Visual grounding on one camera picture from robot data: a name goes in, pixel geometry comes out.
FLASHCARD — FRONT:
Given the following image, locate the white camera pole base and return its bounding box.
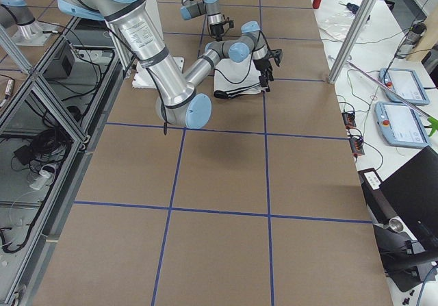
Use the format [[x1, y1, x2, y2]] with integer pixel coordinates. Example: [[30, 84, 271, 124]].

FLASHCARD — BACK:
[[131, 0, 185, 90]]

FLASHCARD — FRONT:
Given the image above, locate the metal reacher grabber tool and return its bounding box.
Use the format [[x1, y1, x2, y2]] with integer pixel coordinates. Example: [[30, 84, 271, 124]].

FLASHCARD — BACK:
[[346, 60, 438, 137]]

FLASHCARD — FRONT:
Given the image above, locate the black laptop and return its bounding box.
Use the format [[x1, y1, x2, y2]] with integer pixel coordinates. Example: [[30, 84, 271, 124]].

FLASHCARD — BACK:
[[359, 146, 437, 248]]

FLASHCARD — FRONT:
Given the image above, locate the far teach pendant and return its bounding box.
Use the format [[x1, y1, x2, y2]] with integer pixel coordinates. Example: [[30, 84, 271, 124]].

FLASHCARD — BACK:
[[379, 68, 430, 106]]

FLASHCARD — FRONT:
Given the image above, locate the grey usb hub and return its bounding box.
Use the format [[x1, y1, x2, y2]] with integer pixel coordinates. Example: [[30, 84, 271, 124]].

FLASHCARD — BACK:
[[342, 112, 357, 129], [348, 135, 365, 158]]

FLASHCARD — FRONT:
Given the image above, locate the near teach pendant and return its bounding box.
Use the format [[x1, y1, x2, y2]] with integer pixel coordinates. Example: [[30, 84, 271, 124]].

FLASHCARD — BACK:
[[374, 101, 430, 149]]

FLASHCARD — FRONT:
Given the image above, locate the folded dark plaid umbrella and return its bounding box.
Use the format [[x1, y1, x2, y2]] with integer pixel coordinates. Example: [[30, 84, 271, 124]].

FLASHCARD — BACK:
[[345, 3, 359, 14]]

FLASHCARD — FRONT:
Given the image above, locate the grey usb hub left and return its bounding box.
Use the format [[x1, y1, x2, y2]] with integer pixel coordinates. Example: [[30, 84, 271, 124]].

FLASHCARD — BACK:
[[348, 135, 365, 158]]

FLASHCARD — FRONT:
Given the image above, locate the teach pendant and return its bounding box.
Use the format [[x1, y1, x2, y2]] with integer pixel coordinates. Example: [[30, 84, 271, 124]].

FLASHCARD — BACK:
[[374, 101, 430, 149], [379, 68, 430, 106]]

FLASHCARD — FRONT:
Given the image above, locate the grey cartoon print t-shirt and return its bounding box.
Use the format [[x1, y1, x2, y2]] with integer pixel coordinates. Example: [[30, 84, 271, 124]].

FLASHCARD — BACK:
[[214, 63, 268, 99]]

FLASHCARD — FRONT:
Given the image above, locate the aluminium frame post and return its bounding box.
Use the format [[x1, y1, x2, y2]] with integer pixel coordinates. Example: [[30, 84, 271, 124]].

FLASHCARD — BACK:
[[328, 0, 377, 84]]

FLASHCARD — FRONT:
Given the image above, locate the white paper in plastic sleeve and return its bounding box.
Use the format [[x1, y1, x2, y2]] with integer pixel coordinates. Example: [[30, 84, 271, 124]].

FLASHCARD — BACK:
[[318, 12, 355, 41]]

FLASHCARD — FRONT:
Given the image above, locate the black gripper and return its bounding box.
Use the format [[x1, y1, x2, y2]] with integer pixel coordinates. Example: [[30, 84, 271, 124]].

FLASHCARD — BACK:
[[209, 23, 224, 38], [255, 58, 273, 92]]

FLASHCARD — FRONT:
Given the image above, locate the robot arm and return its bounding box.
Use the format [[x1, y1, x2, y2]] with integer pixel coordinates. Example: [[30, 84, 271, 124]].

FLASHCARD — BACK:
[[57, 0, 283, 129], [180, 0, 227, 41]]

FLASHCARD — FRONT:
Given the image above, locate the grey usb hub right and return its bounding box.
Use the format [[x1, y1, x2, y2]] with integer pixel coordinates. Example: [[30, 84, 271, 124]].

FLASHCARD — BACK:
[[342, 112, 357, 129]]

